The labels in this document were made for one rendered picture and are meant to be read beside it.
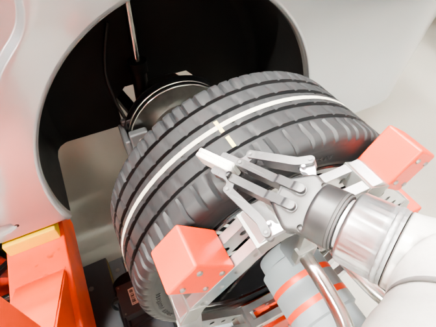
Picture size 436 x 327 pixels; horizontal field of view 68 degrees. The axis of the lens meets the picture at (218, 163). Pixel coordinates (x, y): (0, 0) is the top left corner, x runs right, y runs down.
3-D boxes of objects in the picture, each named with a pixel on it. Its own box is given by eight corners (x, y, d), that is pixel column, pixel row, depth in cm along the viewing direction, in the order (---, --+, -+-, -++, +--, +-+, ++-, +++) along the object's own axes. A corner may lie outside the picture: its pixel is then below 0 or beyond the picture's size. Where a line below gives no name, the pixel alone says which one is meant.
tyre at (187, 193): (369, 58, 82) (97, 81, 54) (450, 111, 68) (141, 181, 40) (287, 217, 127) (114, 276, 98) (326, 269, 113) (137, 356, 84)
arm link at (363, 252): (409, 226, 40) (361, 205, 44) (417, 198, 33) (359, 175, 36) (376, 292, 38) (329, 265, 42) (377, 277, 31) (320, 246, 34)
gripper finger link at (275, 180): (300, 194, 41) (306, 185, 41) (232, 161, 47) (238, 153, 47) (305, 206, 44) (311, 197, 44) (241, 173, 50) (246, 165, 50)
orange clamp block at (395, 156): (369, 165, 66) (403, 130, 62) (399, 193, 62) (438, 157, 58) (353, 161, 62) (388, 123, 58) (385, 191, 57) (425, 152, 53)
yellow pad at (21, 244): (54, 202, 105) (48, 193, 101) (61, 237, 97) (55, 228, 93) (7, 219, 101) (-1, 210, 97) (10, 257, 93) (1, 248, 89)
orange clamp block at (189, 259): (214, 228, 55) (175, 222, 48) (237, 268, 50) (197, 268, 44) (189, 254, 57) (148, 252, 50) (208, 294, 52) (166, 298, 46)
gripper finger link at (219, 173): (243, 182, 48) (232, 199, 47) (217, 169, 51) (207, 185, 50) (240, 178, 47) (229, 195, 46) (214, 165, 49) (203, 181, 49)
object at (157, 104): (204, 159, 123) (235, 84, 105) (213, 173, 119) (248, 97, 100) (120, 163, 105) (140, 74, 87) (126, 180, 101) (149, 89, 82)
